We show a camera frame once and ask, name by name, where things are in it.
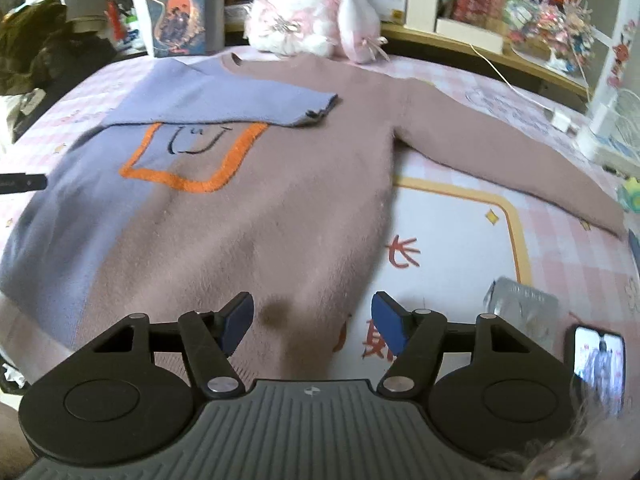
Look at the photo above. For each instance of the white power strip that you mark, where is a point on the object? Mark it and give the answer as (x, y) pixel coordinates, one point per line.
(600, 147)

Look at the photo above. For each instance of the dark olive jacket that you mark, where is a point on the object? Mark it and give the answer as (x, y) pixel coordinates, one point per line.
(45, 45)

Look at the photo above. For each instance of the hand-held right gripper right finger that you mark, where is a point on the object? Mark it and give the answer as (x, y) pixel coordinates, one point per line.
(387, 322)

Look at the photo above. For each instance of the white and pink plush bunny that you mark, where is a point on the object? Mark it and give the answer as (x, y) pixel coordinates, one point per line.
(295, 20)

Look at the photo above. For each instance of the white cloth bag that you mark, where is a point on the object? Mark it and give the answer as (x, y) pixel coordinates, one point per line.
(22, 110)

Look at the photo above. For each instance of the clear plastic package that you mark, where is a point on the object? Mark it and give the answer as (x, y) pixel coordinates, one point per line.
(525, 310)

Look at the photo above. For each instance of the small green toy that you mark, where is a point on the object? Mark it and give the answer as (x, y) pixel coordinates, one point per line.
(631, 195)

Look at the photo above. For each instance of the red tassel ornament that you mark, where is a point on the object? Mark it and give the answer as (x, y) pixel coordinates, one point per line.
(115, 20)

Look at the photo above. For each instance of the cartoon deer sticker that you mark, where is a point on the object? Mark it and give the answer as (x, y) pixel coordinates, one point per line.
(620, 52)

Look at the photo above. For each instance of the colourful flower ornament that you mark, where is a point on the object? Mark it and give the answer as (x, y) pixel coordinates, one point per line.
(550, 20)

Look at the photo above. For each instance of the flat white box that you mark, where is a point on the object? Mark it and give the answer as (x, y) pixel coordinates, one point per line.
(467, 34)

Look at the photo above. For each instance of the purple and brown sweater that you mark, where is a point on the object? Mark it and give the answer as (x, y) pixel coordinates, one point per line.
(275, 200)

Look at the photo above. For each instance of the white charger plug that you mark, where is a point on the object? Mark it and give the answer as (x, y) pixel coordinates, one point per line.
(602, 117)

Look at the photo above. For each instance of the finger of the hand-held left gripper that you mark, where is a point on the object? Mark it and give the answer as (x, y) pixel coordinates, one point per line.
(25, 182)

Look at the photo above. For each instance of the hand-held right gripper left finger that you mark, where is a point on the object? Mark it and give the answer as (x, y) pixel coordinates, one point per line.
(239, 317)

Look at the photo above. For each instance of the wooden bookshelf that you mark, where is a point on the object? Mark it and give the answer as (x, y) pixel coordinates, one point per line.
(515, 60)

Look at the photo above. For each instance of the dark orange cover book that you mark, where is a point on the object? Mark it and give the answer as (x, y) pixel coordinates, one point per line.
(180, 15)

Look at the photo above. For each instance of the black smartphone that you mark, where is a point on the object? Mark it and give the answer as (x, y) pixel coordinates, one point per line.
(597, 365)

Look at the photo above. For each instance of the white pen holder box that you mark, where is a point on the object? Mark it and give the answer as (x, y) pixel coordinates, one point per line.
(421, 10)

